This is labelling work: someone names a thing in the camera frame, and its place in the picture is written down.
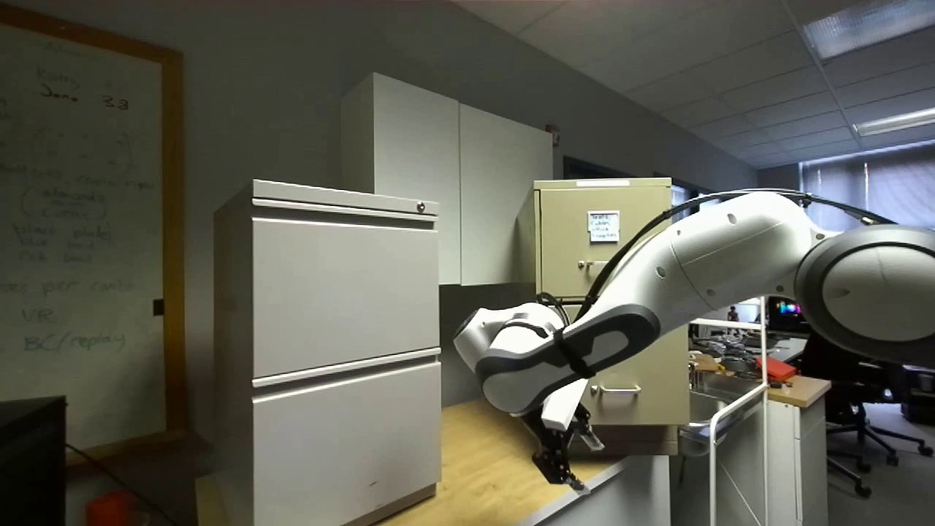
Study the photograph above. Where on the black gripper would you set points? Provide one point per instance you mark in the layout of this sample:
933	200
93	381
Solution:
562	440

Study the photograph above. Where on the beige drawer with label holder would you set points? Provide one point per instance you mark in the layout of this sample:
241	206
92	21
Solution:
651	381

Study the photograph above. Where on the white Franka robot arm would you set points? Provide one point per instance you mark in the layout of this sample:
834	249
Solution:
718	244

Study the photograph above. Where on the grey counter base cabinet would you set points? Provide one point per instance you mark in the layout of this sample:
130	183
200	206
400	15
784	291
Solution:
622	498

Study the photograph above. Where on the beige drawer with paper label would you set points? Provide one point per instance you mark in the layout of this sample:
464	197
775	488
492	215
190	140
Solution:
564	234

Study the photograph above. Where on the white cabinet with wood top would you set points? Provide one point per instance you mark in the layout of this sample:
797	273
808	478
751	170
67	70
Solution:
793	456

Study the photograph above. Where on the beige metal file cabinet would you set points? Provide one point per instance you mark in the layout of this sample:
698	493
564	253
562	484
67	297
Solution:
564	208

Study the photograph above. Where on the grey metal file cabinet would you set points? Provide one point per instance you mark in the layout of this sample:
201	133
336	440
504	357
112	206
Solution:
235	341

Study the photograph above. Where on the red container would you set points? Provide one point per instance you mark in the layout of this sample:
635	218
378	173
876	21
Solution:
778	371

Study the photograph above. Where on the white paper label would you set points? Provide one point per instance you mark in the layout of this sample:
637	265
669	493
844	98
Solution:
603	227

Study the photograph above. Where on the black office chair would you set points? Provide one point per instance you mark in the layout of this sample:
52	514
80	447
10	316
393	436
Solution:
857	389

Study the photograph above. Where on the small red desk object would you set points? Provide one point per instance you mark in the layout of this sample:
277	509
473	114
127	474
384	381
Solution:
112	509

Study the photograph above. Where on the window with blinds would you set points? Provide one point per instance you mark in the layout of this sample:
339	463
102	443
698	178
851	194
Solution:
907	186

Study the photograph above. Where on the narrow ceiling light panel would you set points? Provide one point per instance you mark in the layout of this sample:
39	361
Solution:
895	120

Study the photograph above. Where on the black computer box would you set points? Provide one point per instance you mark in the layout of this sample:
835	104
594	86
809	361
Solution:
30	456

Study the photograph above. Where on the large ceiling light panel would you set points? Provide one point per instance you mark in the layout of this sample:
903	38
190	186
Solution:
865	24

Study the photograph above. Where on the wood framed whiteboard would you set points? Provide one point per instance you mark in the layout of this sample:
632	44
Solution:
87	194

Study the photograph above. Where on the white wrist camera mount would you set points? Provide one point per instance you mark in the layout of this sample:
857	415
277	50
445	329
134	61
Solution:
564	405

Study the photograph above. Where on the white metal tube frame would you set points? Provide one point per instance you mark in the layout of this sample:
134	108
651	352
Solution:
711	468

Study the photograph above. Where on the white wall cabinet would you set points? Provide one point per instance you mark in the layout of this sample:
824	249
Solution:
418	164

